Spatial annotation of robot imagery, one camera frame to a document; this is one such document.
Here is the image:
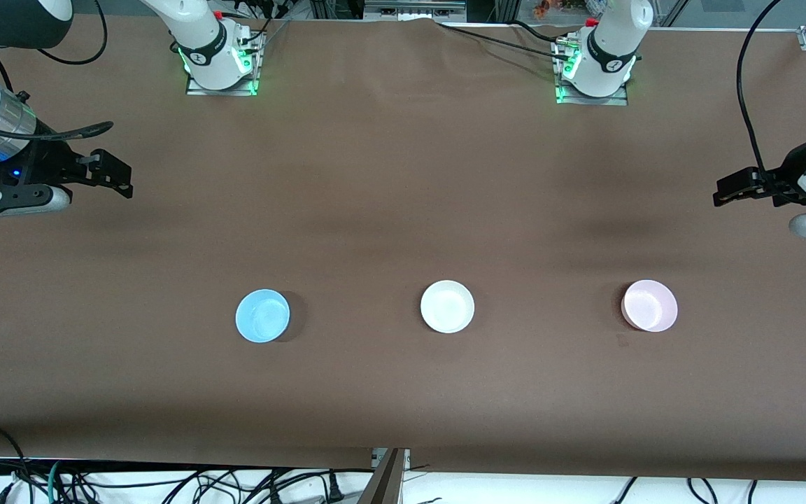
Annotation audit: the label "grey metal frame post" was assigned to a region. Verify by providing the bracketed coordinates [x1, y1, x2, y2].
[358, 448, 411, 504]

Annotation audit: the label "white power strip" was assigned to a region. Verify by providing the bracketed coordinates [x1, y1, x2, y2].
[365, 0, 467, 19]

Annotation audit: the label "long black base cable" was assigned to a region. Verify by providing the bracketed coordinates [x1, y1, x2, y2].
[434, 21, 561, 55]

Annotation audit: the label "short black base cable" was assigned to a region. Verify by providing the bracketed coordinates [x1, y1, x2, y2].
[511, 20, 573, 44]

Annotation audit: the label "tangled black floor cables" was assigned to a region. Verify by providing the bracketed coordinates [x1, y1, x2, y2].
[60, 466, 327, 504]

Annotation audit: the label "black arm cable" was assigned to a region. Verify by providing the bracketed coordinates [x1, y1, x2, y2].
[737, 0, 785, 186]
[0, 0, 114, 141]

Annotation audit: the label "pink bowl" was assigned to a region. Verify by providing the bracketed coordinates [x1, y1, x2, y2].
[621, 279, 679, 333]

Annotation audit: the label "black right base cables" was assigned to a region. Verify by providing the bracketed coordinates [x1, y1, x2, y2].
[225, 0, 288, 44]

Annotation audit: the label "white bowl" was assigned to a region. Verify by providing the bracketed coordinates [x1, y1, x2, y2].
[420, 280, 476, 334]

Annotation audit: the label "brown table cover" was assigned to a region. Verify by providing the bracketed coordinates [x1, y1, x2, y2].
[0, 14, 806, 484]

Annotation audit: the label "blue bowl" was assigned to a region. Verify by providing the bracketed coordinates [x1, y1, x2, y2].
[235, 288, 291, 344]

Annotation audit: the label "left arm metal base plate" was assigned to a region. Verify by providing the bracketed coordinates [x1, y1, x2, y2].
[553, 38, 630, 107]

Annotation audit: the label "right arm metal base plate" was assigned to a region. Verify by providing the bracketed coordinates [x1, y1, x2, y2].
[185, 28, 262, 97]

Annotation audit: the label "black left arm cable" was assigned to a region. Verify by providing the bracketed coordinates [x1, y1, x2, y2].
[737, 0, 785, 186]

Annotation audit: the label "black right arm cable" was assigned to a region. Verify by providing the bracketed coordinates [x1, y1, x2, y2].
[0, 0, 114, 141]

